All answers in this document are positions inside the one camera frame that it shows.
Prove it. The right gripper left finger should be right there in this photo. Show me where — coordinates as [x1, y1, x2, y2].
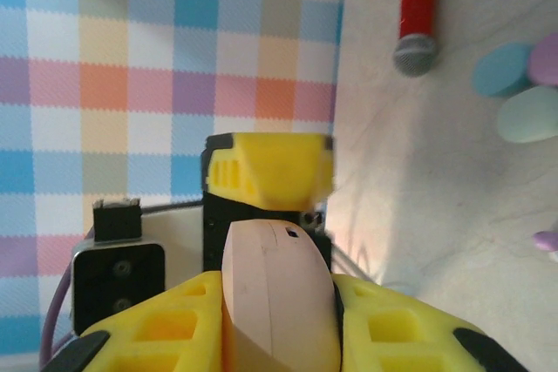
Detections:
[43, 270, 226, 372]

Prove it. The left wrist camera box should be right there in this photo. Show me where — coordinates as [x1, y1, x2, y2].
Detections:
[69, 197, 206, 338]

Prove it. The purple earbud charging case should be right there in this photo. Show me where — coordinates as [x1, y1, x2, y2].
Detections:
[527, 31, 558, 88]

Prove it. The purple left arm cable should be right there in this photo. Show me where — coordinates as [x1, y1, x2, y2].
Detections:
[37, 265, 75, 371]

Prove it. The mint earbud charging case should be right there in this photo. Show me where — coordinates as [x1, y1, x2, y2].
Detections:
[496, 85, 558, 145]

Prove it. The pink earbud charging case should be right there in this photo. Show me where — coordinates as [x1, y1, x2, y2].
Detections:
[221, 219, 341, 372]

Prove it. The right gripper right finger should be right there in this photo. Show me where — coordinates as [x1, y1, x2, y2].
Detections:
[330, 274, 531, 372]

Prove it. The purple earbud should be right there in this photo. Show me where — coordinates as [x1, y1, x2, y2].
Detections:
[532, 230, 558, 265]

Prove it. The blue earbud charging case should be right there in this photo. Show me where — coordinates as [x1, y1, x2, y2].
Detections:
[472, 42, 536, 98]

